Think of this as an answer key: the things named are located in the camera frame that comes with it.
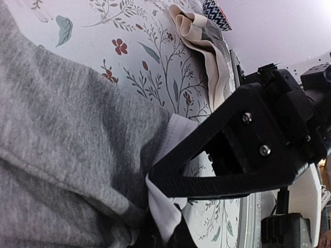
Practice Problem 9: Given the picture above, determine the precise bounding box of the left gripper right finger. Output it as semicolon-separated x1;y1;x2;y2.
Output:
168;217;197;248

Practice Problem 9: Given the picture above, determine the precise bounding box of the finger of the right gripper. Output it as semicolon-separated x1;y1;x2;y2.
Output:
148;83;308;200

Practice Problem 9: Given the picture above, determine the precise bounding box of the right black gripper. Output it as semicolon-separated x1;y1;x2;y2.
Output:
243;63;330;162

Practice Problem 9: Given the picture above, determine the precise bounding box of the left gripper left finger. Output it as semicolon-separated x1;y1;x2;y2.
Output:
134;227;165;248

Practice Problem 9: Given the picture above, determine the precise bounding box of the grey boxer briefs white trim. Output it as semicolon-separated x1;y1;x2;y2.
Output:
1;2;197;247

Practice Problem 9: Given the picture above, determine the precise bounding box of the taupe underwear cream waistband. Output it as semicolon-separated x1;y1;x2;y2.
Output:
169;4;234;112

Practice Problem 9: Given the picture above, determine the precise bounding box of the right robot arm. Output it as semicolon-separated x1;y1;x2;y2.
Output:
148;64;330;200

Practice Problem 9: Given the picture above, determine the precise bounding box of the red patterned bowl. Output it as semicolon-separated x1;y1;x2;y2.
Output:
202;0;232;32

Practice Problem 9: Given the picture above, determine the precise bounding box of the floral tablecloth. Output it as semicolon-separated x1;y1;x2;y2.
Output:
25;0;244;248

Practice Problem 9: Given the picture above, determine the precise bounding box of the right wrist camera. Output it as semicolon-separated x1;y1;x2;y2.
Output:
260;188;331;248

